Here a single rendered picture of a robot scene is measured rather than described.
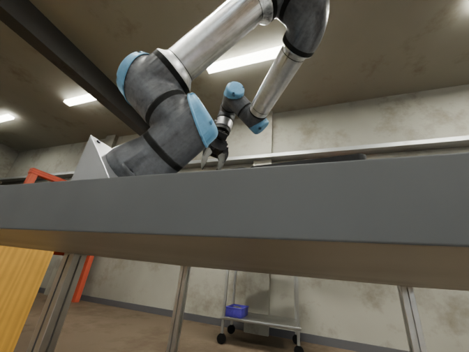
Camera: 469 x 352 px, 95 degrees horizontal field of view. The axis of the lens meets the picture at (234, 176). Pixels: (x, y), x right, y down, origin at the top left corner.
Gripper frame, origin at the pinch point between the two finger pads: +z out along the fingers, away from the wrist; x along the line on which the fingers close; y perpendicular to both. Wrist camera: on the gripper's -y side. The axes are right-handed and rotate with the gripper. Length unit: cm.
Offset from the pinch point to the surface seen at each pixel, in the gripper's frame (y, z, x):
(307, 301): 175, 43, -183
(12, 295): 130, 81, 86
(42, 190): -54, 32, 19
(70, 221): -57, 33, 15
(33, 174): 289, -27, 200
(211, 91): 213, -231, 11
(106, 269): 382, 77, 72
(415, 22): 14, -264, -174
